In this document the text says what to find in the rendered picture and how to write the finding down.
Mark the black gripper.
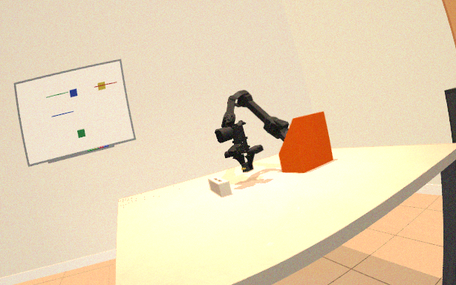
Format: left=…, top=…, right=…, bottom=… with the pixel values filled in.
left=224, top=135, right=264, bottom=169

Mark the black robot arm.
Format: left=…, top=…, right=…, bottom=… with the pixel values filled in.
left=215, top=90, right=290, bottom=157

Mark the black two-prong plug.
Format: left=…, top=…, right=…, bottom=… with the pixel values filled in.
left=241, top=162, right=254, bottom=173

